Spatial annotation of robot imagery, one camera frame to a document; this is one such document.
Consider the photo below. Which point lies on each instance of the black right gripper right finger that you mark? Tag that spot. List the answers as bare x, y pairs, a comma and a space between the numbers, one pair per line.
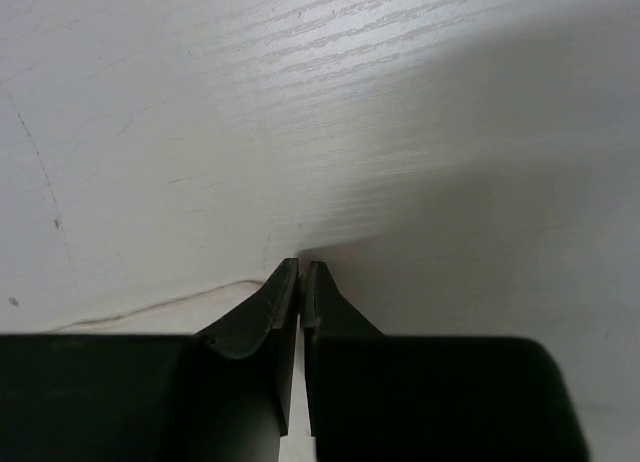
378, 397

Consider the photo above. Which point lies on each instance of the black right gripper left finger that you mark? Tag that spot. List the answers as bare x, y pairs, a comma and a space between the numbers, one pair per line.
240, 401

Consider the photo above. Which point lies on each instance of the white t shirt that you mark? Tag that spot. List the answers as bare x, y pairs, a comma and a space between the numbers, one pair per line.
184, 315

